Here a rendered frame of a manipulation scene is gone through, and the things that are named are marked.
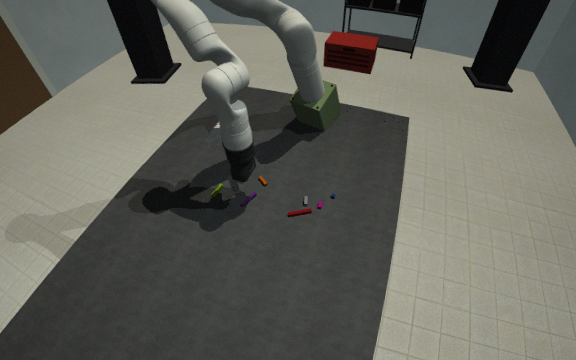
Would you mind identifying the red rod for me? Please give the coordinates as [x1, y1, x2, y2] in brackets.
[288, 208, 312, 217]

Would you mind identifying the lime green rod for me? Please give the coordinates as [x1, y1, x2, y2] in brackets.
[211, 184, 223, 197]

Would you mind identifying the purple rod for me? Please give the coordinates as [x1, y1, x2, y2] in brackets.
[241, 192, 257, 207]

